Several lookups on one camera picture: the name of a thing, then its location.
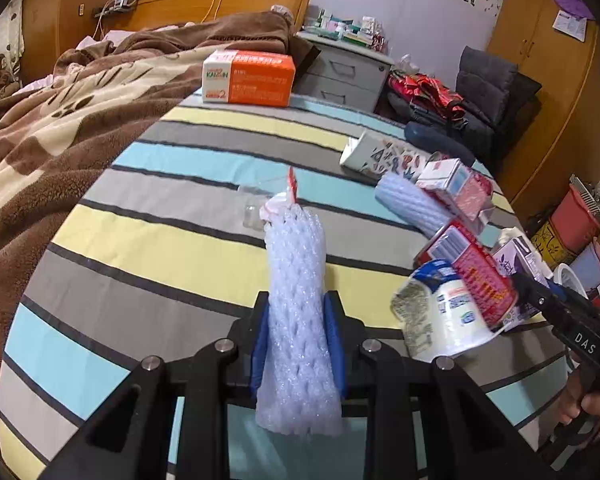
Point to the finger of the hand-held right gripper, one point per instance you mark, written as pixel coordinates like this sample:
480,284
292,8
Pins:
530,290
570,292

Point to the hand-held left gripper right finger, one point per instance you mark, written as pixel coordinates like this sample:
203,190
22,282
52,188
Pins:
336,345

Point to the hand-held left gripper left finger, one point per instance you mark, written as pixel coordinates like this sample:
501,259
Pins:
260,345

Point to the white trash bin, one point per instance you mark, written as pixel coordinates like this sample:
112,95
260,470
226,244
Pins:
572,275

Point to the white foam net sleeve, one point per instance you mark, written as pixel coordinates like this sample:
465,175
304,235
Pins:
295,310

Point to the red milk can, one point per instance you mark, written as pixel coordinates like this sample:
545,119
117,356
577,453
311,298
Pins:
480,275

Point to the white yogurt cup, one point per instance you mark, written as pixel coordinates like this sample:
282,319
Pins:
450,320

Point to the pale blue foam sleeve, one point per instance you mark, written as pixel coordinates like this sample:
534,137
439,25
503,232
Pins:
410,200

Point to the person's right hand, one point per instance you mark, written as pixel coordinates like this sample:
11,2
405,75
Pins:
592,402

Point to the purple drink carton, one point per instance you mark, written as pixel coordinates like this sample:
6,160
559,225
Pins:
525,260

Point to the pale blue bucket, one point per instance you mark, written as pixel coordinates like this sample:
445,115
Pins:
592,267

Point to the yellow patterned box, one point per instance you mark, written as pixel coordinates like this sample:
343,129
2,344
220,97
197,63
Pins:
550,245

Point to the pink plastic bin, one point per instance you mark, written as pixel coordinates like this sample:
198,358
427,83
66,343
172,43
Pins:
577,222

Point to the grey ribbed rack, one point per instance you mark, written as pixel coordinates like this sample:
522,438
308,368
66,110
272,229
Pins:
592,195

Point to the striped bed sheet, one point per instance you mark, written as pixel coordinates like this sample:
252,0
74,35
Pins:
180,260

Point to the red and white carton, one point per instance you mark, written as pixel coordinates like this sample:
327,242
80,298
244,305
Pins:
460,185

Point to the clear plastic wrapper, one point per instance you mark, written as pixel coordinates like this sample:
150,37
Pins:
252,215

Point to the wooden wardrobe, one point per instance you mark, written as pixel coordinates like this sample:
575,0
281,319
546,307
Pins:
540,110

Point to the dark blue case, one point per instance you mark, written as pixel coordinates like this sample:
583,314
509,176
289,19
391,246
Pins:
430,136

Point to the patterned drink carton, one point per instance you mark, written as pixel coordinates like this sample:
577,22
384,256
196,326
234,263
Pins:
375,157

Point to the black chair with grey cushion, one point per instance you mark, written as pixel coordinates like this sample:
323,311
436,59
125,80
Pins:
485,85

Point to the red bags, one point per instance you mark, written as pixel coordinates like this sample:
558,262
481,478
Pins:
420,90

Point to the orange and white box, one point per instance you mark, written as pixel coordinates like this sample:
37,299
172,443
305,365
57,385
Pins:
260,80

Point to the white paper sheet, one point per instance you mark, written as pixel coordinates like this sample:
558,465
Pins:
570,24

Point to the grey nightstand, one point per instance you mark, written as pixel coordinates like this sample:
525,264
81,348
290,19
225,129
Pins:
350,75

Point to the brown patterned blanket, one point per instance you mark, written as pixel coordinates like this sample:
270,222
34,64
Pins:
55,160

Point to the pile of small boxes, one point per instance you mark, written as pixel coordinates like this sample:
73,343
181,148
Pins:
345,27

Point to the wooden headboard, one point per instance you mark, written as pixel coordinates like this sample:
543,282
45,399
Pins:
190,7

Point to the power strip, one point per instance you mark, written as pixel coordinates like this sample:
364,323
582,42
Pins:
115,7

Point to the wooden cabinet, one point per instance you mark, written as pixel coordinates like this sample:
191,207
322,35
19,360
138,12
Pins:
55,15

